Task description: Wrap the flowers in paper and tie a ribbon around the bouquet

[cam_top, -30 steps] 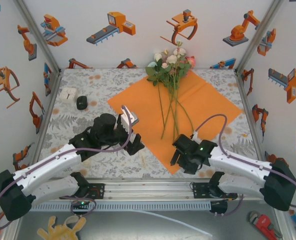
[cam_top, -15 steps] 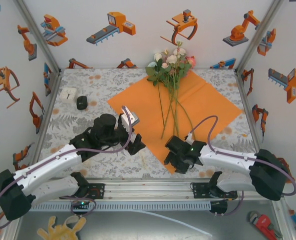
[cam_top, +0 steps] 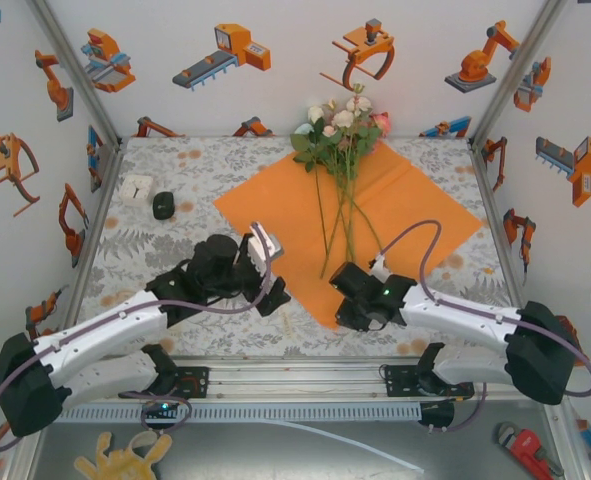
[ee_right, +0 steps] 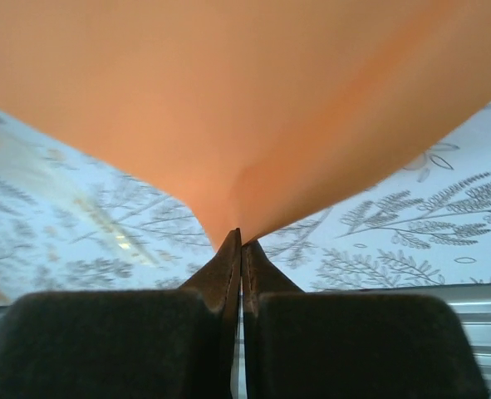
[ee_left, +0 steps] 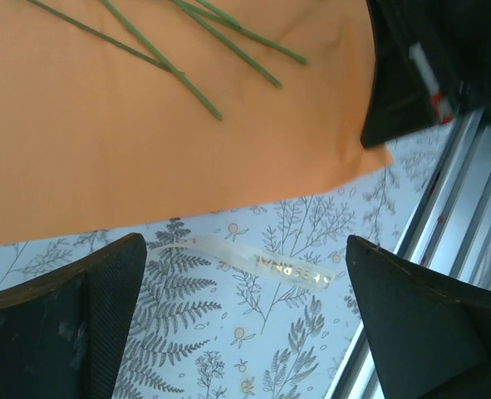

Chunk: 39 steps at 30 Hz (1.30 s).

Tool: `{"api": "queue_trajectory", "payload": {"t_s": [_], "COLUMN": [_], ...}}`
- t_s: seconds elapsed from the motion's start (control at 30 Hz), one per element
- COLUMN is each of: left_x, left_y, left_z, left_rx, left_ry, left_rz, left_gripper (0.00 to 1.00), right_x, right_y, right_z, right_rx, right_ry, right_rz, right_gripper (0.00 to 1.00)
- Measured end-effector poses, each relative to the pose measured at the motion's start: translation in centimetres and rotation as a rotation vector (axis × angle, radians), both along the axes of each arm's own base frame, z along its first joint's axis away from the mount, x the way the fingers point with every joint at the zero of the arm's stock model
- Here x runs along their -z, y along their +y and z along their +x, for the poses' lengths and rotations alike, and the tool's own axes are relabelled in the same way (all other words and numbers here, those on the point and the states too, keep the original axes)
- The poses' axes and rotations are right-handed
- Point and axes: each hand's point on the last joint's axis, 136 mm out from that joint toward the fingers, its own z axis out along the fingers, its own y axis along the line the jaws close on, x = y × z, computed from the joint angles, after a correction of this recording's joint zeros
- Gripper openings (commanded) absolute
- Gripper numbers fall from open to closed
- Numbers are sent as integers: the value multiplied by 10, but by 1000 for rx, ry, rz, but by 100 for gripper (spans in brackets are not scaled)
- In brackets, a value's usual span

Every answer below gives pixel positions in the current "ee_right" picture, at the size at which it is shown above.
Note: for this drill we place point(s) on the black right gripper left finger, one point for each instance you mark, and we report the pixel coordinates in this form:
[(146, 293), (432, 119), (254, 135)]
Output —
[(104, 345)]

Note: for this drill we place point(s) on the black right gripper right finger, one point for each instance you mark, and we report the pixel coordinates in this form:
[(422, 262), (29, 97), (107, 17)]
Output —
[(353, 349)]

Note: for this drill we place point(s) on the orange wrapping paper sheet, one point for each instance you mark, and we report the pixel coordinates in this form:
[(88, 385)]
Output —
[(228, 104)]

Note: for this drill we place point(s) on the floral patterned tablecloth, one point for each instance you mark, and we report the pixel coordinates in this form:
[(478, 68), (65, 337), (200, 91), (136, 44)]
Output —
[(394, 232)]

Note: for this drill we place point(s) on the aluminium frame rail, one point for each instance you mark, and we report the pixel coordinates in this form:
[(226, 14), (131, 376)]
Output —
[(490, 332)]

